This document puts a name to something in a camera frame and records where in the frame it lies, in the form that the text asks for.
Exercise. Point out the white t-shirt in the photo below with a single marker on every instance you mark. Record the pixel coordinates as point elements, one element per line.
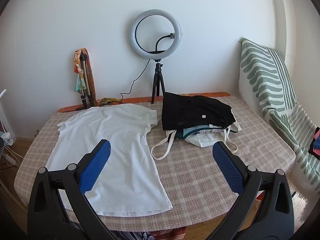
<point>120,140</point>

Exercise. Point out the green striped blanket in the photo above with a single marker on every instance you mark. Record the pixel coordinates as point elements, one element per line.
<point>262,75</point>

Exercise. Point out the white plastic stand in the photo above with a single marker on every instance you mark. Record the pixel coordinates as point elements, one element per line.
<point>3,105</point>

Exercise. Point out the white tote bag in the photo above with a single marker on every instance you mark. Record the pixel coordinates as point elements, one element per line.
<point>202,140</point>

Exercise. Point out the teal garment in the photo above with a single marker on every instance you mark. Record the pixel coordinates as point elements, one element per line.
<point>192,130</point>

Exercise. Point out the blue floral cloth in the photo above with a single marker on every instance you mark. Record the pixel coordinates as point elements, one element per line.
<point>140,236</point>

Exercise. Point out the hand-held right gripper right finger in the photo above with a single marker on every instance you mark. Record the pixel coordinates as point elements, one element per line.
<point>227,167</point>

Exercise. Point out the black garment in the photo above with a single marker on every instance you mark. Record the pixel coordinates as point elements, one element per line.
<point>195,110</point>

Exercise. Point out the colourful patterned scarf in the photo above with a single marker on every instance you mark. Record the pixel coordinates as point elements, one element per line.
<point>78,72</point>

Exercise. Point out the pile of colourful clothes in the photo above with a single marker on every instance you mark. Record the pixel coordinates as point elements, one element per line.
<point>315,145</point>

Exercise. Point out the grey folded tripod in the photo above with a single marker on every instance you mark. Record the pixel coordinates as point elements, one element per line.
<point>85,80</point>

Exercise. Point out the orange leaf-print sheet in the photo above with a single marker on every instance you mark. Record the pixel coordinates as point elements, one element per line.
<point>200,94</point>

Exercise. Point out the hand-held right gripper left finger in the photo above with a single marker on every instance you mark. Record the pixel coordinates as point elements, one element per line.
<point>96,165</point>

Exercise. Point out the beige checked blanket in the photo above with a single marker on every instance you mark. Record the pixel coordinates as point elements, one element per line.
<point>200,180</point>

